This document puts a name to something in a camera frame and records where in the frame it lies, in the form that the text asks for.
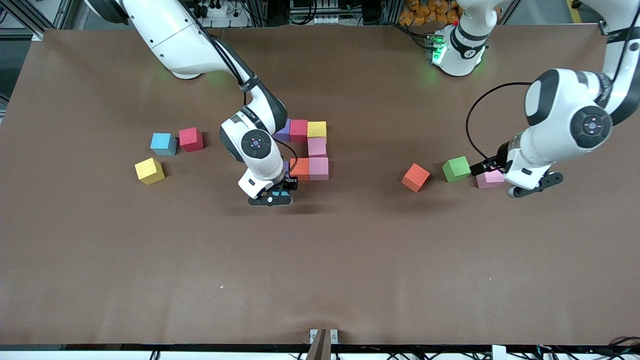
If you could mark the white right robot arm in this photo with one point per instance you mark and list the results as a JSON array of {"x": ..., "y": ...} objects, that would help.
[{"x": 256, "y": 144}]

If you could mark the white socket strip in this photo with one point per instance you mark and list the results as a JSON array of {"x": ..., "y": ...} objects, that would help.
[{"x": 325, "y": 20}]

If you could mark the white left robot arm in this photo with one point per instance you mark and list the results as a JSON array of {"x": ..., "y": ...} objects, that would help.
[{"x": 592, "y": 125}]

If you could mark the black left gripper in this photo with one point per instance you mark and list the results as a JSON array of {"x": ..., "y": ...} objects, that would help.
[{"x": 501, "y": 152}]

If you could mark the pink foam cube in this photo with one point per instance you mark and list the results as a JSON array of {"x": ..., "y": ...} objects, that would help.
[
  {"x": 317, "y": 147},
  {"x": 491, "y": 180},
  {"x": 318, "y": 168}
]

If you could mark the orange snack bags pile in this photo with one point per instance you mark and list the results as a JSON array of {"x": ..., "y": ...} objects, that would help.
[{"x": 422, "y": 12}]

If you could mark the aluminium frame profile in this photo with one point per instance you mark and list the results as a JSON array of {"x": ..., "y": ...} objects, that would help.
[
  {"x": 607, "y": 27},
  {"x": 30, "y": 20}
]

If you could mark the red foam cube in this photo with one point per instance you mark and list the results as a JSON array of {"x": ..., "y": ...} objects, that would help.
[
  {"x": 191, "y": 138},
  {"x": 298, "y": 131}
]

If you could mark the small metal bracket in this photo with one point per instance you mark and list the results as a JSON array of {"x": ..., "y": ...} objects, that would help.
[{"x": 313, "y": 335}]

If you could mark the purple foam cube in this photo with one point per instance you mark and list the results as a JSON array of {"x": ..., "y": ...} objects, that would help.
[
  {"x": 286, "y": 166},
  {"x": 285, "y": 132}
]

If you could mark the white power strip with plugs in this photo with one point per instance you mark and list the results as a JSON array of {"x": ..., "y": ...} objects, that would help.
[{"x": 220, "y": 11}]

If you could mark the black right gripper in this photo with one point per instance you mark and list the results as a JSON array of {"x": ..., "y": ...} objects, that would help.
[{"x": 290, "y": 183}]

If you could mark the brown wooden stick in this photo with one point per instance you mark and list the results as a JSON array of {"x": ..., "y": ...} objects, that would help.
[{"x": 320, "y": 348}]

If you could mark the yellow foam cube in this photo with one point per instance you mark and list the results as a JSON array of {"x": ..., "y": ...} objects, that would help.
[
  {"x": 316, "y": 130},
  {"x": 149, "y": 171}
]

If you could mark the orange foam cube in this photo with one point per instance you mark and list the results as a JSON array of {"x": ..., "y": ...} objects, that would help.
[
  {"x": 416, "y": 177},
  {"x": 301, "y": 169}
]

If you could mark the green foam cube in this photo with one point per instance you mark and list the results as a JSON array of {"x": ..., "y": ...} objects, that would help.
[{"x": 456, "y": 168}]

